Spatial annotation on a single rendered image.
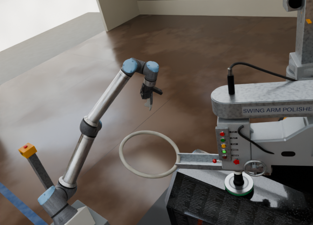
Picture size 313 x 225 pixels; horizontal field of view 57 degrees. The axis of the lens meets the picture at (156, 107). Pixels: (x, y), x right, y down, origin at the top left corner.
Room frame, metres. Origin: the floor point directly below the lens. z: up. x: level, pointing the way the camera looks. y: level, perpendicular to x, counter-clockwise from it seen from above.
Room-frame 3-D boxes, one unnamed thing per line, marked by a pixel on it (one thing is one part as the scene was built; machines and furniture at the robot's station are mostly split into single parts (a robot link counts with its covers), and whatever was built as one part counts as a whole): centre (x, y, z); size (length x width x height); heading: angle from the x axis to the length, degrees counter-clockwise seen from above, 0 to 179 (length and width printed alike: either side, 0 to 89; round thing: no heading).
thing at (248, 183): (1.50, -0.48, 0.86); 0.21 x 0.21 x 0.01
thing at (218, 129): (1.42, -0.37, 1.35); 0.08 x 0.03 x 0.28; 69
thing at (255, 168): (1.35, -0.55, 1.18); 0.15 x 0.10 x 0.15; 69
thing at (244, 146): (1.47, -0.55, 1.30); 0.36 x 0.22 x 0.45; 69
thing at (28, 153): (2.37, 1.35, 0.54); 0.20 x 0.20 x 1.09; 43
